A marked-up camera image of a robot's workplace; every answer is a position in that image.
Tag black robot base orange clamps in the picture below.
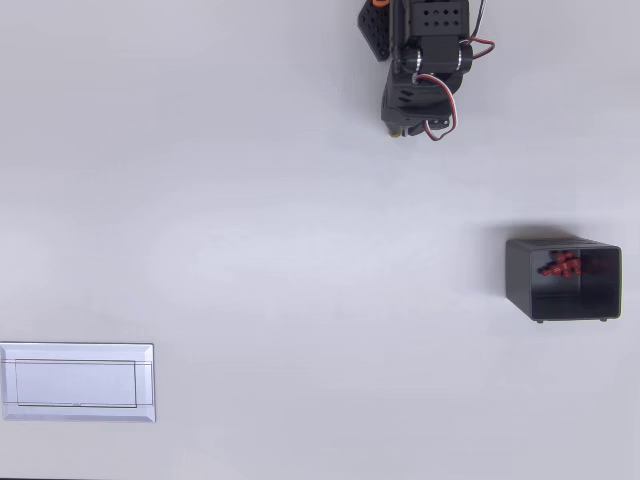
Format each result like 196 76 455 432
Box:
356 0 392 63

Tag black plastic box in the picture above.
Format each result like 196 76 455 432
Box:
504 237 624 324

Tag white rectangular cover plate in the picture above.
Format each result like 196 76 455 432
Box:
0 341 157 424

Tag red white gripper servo cable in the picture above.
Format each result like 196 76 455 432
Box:
413 73 460 142

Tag red white arm servo cable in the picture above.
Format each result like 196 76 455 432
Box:
462 0 496 62

